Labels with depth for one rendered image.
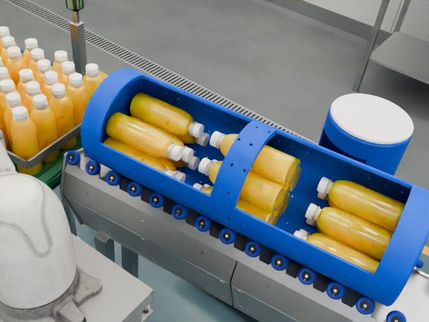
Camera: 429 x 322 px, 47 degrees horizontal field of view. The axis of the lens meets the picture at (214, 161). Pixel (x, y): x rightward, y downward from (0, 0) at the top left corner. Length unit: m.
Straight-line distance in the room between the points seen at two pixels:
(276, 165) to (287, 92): 2.58
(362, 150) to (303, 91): 2.17
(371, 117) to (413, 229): 0.69
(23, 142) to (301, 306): 0.88
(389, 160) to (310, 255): 0.64
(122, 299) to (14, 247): 0.27
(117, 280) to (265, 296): 0.45
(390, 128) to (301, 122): 1.78
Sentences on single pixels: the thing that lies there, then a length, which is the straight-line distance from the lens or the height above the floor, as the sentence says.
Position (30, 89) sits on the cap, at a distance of 1.54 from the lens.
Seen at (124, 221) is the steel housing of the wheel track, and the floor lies 0.85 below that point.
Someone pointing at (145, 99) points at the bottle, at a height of 1.16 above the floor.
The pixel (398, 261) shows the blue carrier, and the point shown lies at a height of 1.16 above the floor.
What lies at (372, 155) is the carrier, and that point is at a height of 0.98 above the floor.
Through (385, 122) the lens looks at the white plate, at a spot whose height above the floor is 1.04.
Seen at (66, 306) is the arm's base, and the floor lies 1.11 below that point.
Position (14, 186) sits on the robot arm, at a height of 1.34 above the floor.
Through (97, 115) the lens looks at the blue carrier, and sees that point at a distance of 1.31.
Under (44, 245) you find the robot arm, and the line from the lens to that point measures 0.88.
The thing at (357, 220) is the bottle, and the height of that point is 1.10.
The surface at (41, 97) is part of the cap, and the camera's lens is 1.50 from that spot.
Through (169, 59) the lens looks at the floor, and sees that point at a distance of 3.93.
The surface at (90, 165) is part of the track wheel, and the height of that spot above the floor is 0.97.
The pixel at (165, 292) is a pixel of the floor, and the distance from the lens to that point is 2.34.
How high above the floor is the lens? 1.94
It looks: 41 degrees down
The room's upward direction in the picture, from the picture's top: 8 degrees clockwise
